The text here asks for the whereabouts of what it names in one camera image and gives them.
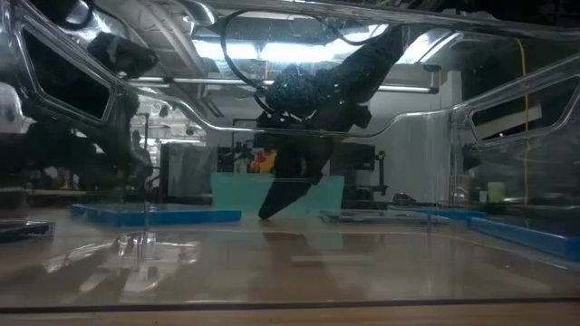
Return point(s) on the grey cabinet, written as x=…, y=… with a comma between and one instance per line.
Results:
x=190, y=172

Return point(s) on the teal plastic bin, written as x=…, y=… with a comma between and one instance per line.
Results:
x=235, y=190

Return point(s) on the person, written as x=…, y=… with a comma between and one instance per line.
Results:
x=265, y=162

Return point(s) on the horizontal ceiling pipe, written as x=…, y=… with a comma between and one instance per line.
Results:
x=204, y=81

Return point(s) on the clear plastic bin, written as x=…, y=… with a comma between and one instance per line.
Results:
x=290, y=271

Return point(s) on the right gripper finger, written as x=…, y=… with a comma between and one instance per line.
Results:
x=324, y=156
x=290, y=190

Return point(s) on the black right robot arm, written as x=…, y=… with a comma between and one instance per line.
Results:
x=362, y=68

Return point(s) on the black equipment stand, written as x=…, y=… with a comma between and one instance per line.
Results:
x=358, y=158

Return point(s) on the green cup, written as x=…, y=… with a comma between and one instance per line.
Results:
x=496, y=192

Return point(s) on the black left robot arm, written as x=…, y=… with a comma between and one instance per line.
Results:
x=63, y=81

